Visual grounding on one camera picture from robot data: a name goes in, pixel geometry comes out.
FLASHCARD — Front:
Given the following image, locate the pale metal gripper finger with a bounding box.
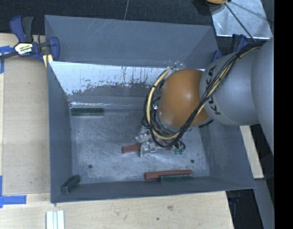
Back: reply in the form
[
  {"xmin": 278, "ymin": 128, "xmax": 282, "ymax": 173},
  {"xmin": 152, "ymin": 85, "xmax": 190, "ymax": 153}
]
[
  {"xmin": 139, "ymin": 142, "xmax": 158, "ymax": 158},
  {"xmin": 135, "ymin": 134, "xmax": 149, "ymax": 145}
]

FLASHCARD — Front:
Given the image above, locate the red-brown block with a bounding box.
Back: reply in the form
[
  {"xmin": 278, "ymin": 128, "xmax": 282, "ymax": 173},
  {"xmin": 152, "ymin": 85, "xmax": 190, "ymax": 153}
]
[
  {"xmin": 143, "ymin": 169, "xmax": 193, "ymax": 181},
  {"xmin": 121, "ymin": 143, "xmax": 142, "ymax": 155}
]

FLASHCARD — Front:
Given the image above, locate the grey metal bin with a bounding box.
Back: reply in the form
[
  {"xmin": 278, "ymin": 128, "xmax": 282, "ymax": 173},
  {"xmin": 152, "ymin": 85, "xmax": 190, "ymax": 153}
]
[{"xmin": 44, "ymin": 14, "xmax": 257, "ymax": 204}]

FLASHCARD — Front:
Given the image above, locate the dark green flat block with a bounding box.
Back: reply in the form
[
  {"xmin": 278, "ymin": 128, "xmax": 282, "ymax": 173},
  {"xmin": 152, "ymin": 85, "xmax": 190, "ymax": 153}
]
[
  {"xmin": 159, "ymin": 174, "xmax": 194, "ymax": 184},
  {"xmin": 60, "ymin": 174, "xmax": 81, "ymax": 195},
  {"xmin": 71, "ymin": 107, "xmax": 105, "ymax": 116}
]

